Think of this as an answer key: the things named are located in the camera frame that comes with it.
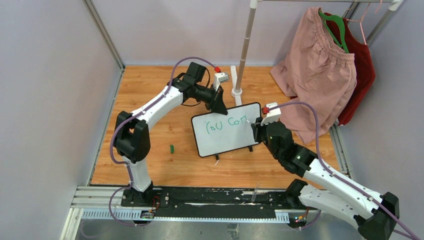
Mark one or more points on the white rack foot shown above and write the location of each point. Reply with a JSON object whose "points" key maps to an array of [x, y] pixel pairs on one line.
{"points": [[236, 93]]}

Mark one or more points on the pink hanger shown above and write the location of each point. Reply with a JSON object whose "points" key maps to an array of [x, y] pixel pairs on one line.
{"points": [[351, 11]]}

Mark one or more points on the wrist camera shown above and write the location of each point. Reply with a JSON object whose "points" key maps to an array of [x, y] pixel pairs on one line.
{"points": [[219, 78], [271, 113]]}

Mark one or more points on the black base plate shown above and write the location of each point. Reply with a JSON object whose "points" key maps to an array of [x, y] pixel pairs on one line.
{"points": [[213, 203]]}

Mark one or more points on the green whiteboard marker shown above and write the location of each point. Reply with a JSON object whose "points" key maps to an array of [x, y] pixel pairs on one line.
{"points": [[251, 123]]}

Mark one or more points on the white whiteboard black frame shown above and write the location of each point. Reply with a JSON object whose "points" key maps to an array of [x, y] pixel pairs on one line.
{"points": [[215, 133]]}

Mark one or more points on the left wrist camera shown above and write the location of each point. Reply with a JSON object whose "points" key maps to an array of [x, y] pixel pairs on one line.
{"points": [[219, 78]]}

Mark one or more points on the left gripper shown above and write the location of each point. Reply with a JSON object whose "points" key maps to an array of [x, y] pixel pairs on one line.
{"points": [[218, 106]]}

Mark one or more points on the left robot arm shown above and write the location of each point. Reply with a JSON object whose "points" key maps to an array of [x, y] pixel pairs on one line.
{"points": [[131, 138]]}

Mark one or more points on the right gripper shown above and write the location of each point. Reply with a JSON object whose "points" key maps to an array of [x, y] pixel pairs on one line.
{"points": [[257, 129]]}

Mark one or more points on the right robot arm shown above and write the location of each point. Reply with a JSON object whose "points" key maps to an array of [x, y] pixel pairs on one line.
{"points": [[322, 187]]}

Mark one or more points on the clear plastic tube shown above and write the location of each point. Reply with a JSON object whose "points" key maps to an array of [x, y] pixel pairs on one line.
{"points": [[255, 193]]}

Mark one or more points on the red garment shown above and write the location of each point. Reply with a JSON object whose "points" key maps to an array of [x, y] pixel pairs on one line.
{"points": [[359, 76]]}

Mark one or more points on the clothes rack pole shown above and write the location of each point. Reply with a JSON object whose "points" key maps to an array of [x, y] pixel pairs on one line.
{"points": [[250, 21]]}

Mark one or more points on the pink shorts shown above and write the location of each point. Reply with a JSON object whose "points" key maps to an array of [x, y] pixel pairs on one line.
{"points": [[317, 75]]}

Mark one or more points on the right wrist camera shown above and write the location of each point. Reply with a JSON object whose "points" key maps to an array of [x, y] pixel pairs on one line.
{"points": [[271, 113]]}

